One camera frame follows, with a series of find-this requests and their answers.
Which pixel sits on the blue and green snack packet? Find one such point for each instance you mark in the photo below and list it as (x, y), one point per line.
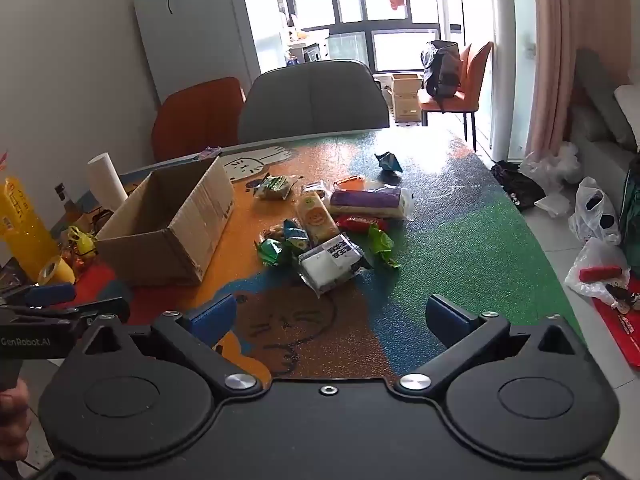
(295, 235)

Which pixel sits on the grey chair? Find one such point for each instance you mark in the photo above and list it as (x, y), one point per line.
(312, 100)

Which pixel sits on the beige cracker packet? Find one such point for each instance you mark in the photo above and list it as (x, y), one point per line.
(315, 217)

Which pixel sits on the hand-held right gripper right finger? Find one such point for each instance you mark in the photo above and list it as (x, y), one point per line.
(445, 320)

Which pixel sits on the orange chair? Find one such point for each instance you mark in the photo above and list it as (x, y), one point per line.
(475, 85)
(197, 117)

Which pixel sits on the person's left hand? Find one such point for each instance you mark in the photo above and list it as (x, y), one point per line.
(11, 410)

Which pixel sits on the white shelf unit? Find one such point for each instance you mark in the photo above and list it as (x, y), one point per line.
(307, 47)

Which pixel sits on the white pillow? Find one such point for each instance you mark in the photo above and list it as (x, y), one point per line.
(629, 110)

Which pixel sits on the pink curtain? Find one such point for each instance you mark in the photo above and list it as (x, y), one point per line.
(575, 35)

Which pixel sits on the green bag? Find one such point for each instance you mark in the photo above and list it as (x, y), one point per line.
(631, 210)

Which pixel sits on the grey sofa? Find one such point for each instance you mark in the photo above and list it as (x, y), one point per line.
(595, 110)

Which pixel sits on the small purple packet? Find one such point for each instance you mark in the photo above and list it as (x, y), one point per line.
(211, 152)

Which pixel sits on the yellow green small item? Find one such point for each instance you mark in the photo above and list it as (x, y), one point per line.
(82, 242)

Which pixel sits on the clear brown snack packet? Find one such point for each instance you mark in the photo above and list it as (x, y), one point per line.
(315, 189)

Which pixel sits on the grey black backpack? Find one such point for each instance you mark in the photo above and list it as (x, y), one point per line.
(442, 72)

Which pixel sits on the yellow oil bottle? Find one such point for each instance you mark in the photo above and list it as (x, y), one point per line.
(22, 220)

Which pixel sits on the teal snack packet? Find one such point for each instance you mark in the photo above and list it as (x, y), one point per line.
(389, 162)

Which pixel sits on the green candy wrapper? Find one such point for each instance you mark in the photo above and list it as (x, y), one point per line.
(270, 251)
(381, 245)

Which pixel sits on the red flat bag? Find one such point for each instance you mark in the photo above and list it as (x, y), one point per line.
(622, 335)

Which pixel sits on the white refrigerator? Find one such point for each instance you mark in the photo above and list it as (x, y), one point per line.
(200, 35)

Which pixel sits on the small brown snack packet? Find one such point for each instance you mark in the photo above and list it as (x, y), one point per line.
(274, 234)

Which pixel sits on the dark glass bottle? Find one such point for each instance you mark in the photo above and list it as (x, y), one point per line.
(65, 200)

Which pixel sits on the yellow tape roll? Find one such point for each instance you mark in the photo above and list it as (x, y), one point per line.
(56, 271)

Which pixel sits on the white and black snack packet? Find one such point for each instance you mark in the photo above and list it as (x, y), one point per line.
(327, 260)

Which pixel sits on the printed cardboard carton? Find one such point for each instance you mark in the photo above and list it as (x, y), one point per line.
(406, 97)

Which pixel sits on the white plastic bag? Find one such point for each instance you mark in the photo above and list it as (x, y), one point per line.
(590, 220)

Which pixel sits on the orange snack packet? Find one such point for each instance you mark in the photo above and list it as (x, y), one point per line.
(350, 181)

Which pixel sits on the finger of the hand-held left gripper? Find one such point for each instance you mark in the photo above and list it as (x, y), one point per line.
(105, 309)
(50, 294)

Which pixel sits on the clear bag with red item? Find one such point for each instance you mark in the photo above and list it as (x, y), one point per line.
(595, 272)

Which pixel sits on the red snack packet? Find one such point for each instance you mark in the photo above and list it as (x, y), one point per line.
(362, 222)

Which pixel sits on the white paper sheet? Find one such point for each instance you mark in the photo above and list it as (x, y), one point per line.
(552, 205)

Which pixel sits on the white paper towel roll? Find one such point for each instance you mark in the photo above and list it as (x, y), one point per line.
(106, 180)

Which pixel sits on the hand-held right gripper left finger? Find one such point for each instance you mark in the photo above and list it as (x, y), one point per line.
(215, 317)

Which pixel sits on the cardboard box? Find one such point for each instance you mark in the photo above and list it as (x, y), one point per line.
(165, 240)

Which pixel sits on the purple and white snack packet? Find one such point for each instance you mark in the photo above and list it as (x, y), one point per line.
(367, 201)

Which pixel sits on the black bag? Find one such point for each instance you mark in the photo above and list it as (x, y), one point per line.
(517, 185)

